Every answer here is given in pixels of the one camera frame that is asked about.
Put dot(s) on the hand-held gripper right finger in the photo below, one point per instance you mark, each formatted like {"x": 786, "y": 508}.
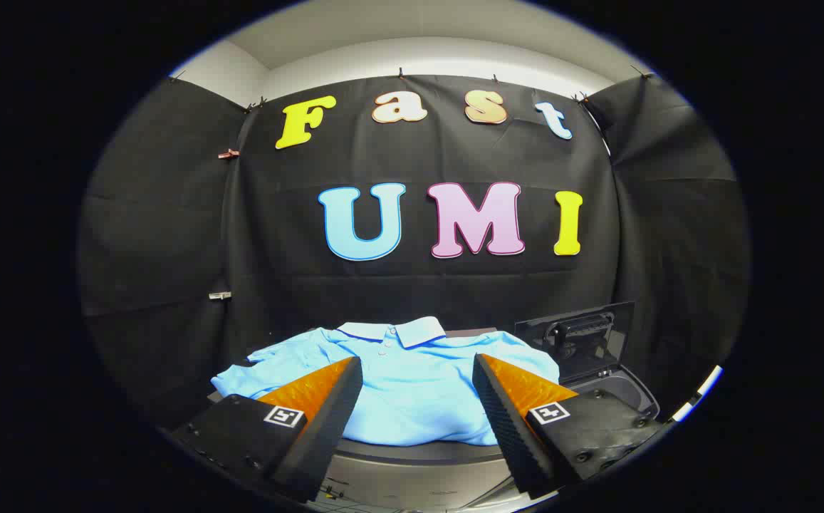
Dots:
{"x": 508, "y": 427}

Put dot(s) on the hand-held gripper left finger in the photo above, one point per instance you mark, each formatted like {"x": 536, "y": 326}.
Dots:
{"x": 326, "y": 427}

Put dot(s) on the light blue polo shirt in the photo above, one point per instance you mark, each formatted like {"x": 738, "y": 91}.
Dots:
{"x": 412, "y": 392}

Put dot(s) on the dark washing machine lid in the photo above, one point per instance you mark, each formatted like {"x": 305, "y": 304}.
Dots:
{"x": 582, "y": 349}

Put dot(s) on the grey washing machine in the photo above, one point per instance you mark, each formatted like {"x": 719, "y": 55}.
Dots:
{"x": 622, "y": 392}

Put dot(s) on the black backdrop cloth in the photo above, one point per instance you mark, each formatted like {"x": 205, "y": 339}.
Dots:
{"x": 419, "y": 292}

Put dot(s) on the silver clip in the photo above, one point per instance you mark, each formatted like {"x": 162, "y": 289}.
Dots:
{"x": 219, "y": 295}

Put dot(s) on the pink clip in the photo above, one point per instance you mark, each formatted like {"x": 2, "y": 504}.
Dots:
{"x": 228, "y": 153}

